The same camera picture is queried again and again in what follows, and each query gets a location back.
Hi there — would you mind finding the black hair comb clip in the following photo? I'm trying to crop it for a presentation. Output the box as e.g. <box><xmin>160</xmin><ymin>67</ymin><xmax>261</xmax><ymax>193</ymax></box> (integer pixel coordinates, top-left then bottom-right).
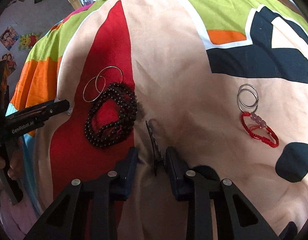
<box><xmin>145</xmin><ymin>120</ymin><xmax>165</xmax><ymax>176</ymax></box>

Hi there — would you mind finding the red string bracelet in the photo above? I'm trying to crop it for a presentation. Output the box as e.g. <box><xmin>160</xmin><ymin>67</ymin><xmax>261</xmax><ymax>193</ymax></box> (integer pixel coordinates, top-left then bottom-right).
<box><xmin>240</xmin><ymin>111</ymin><xmax>280</xmax><ymax>149</ymax></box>

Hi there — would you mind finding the dark red bead bracelet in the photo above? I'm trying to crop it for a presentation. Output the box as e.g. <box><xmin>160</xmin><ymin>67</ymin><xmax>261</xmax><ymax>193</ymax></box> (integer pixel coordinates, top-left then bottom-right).
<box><xmin>84</xmin><ymin>82</ymin><xmax>138</xmax><ymax>149</ymax></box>

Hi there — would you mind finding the left hand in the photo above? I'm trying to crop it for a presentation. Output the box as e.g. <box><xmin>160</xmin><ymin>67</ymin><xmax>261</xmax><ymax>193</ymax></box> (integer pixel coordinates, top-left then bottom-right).
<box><xmin>0</xmin><ymin>137</ymin><xmax>25</xmax><ymax>188</ymax></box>

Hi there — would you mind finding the colourful cartoon bed cover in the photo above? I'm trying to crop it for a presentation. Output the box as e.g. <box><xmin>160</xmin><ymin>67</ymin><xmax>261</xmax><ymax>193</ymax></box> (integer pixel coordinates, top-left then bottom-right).
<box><xmin>0</xmin><ymin>0</ymin><xmax>308</xmax><ymax>239</ymax></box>

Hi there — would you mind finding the family cartoon wall poster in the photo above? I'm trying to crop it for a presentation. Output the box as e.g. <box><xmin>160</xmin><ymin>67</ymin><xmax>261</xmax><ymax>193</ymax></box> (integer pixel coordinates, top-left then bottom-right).
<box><xmin>0</xmin><ymin>53</ymin><xmax>16</xmax><ymax>76</ymax></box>

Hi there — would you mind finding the yellow sun wall sticker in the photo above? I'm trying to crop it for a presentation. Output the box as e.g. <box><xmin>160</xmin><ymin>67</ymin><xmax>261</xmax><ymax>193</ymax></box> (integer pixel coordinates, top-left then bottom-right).
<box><xmin>18</xmin><ymin>33</ymin><xmax>41</xmax><ymax>51</ymax></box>

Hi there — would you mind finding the small silver ring pair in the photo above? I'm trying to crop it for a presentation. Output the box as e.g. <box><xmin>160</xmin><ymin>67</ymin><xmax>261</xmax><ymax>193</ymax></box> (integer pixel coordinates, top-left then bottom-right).
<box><xmin>237</xmin><ymin>83</ymin><xmax>259</xmax><ymax>113</ymax></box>

